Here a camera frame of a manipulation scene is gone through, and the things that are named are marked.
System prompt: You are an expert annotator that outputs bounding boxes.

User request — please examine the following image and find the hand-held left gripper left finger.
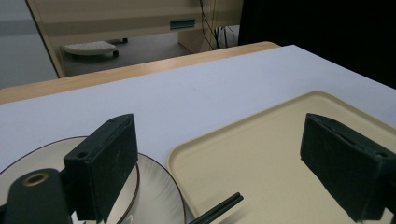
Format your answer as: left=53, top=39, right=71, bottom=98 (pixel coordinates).
left=64, top=113, right=139, bottom=224

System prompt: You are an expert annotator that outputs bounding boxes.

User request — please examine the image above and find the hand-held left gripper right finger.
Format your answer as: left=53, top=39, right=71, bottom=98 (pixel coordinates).
left=300, top=112, right=396, bottom=223

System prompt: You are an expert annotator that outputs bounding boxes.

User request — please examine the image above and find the white plate with brown rim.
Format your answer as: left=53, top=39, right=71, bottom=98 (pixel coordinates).
left=0, top=135, right=188, bottom=224

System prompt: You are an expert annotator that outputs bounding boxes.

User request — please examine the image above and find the beige plastic tray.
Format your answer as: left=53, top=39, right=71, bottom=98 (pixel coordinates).
left=166, top=90, right=396, bottom=224

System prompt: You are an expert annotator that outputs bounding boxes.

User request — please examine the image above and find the white table cover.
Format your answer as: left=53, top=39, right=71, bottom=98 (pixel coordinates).
left=0, top=44, right=396, bottom=175

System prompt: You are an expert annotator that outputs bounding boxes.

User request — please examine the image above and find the black chopstick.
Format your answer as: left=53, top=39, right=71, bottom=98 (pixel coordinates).
left=188, top=191, right=242, bottom=224
left=199, top=195, right=245, bottom=224

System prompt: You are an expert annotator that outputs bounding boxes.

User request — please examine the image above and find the beige desk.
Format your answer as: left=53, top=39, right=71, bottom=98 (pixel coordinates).
left=25, top=0, right=244, bottom=78

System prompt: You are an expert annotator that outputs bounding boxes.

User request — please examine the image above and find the teal desk label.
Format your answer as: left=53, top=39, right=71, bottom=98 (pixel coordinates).
left=169, top=19, right=197, bottom=31

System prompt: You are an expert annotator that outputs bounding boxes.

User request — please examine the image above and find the black cable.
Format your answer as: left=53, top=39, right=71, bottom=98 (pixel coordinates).
left=199, top=0, right=219, bottom=50

